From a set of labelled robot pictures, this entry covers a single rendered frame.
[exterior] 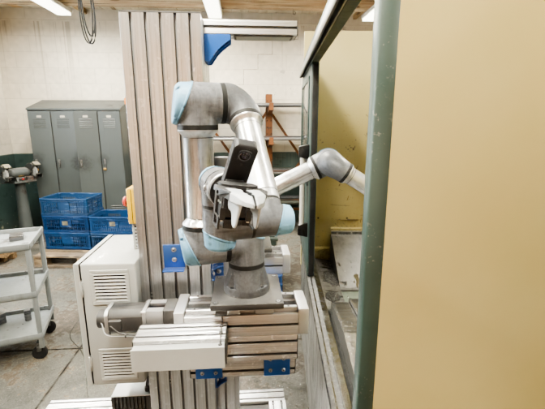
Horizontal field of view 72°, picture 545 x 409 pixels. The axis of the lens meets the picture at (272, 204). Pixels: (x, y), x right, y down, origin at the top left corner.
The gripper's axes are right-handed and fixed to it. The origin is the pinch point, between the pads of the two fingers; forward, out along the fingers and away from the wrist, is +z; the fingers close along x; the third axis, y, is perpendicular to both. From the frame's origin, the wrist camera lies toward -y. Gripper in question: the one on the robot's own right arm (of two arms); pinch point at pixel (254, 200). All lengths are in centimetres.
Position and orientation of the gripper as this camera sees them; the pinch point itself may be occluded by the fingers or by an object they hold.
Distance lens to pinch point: 57.5
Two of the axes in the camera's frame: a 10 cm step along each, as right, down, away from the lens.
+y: -1.3, 9.8, 1.8
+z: 3.2, 2.1, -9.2
